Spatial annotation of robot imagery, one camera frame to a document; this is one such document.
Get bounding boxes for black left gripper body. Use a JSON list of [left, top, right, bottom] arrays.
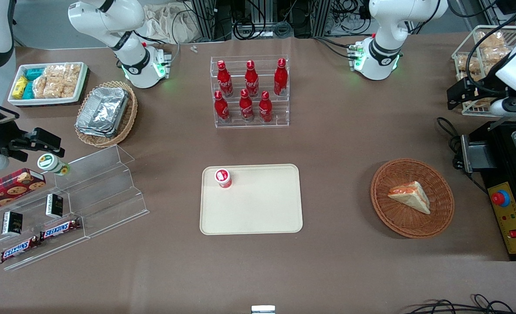
[[469, 80, 509, 109]]

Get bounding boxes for triangular sandwich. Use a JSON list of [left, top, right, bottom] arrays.
[[388, 181, 431, 215]]

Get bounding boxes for white rectangular snack tray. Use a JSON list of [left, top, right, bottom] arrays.
[[7, 61, 89, 107]]

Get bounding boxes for oval wicker basket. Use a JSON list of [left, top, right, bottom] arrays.
[[74, 81, 139, 148]]

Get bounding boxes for round brown wicker basket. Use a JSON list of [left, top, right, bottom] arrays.
[[370, 158, 455, 239]]

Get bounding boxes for beige plastic tray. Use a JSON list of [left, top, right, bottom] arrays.
[[199, 164, 304, 236]]

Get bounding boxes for green lidded yogurt cup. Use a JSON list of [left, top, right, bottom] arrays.
[[37, 153, 71, 177]]

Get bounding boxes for yellow snack pack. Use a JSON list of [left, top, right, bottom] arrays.
[[12, 76, 30, 96]]

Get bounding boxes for rice cracker bag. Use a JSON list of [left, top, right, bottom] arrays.
[[32, 75, 50, 99], [43, 64, 68, 81], [59, 64, 82, 99]]

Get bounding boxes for red tartan cookie box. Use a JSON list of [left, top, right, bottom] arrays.
[[0, 168, 47, 218]]

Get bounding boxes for small black box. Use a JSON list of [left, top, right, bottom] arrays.
[[45, 193, 65, 219], [1, 211, 24, 237]]

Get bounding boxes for stacked foil trays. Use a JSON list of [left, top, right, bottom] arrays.
[[75, 87, 130, 138]]

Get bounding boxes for clear acrylic stepped shelf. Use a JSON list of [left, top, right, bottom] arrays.
[[0, 144, 150, 272]]

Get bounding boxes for Snickers bar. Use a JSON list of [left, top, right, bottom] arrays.
[[0, 235, 42, 264], [39, 218, 82, 242]]

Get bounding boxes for red emergency stop button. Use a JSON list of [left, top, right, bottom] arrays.
[[491, 190, 512, 208]]

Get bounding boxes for black machine with yellow panel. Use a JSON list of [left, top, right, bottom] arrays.
[[460, 114, 516, 262]]

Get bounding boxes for beige cloth bag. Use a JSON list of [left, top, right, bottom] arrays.
[[142, 2, 202, 44]]

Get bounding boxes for red cola bottle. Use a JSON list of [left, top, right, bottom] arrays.
[[244, 60, 260, 98], [273, 58, 289, 97], [239, 89, 255, 123], [214, 91, 231, 124], [217, 60, 235, 98], [258, 91, 273, 124]]

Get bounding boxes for clear acrylic bottle rack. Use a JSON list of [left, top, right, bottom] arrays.
[[210, 55, 290, 129]]

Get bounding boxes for red lidded cup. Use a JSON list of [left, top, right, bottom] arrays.
[[215, 168, 233, 189]]

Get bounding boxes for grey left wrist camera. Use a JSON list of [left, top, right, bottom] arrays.
[[489, 98, 516, 118]]

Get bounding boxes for black arm-mounted cable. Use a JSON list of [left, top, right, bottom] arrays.
[[465, 3, 516, 94]]

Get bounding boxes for black machine power cable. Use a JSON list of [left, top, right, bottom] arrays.
[[436, 116, 490, 195]]

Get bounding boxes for white wire basket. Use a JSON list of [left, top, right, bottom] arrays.
[[451, 25, 516, 117]]

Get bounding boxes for black left base cables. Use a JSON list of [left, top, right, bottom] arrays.
[[314, 36, 359, 60]]

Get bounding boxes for black cables at table edge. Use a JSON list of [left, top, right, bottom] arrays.
[[403, 294, 516, 314]]

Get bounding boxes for coiled black cable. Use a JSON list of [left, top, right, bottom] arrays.
[[233, 18, 268, 41]]

